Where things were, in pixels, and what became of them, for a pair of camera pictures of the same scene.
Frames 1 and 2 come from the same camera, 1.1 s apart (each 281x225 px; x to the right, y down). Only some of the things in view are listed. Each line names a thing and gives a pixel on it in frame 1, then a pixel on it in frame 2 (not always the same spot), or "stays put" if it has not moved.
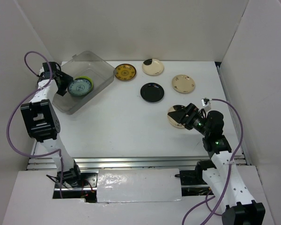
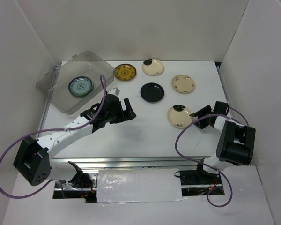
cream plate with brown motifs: (183, 84) stays put
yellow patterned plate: (125, 71) stays put
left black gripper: (67, 79) -> (126, 115)
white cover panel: (115, 185) stays put
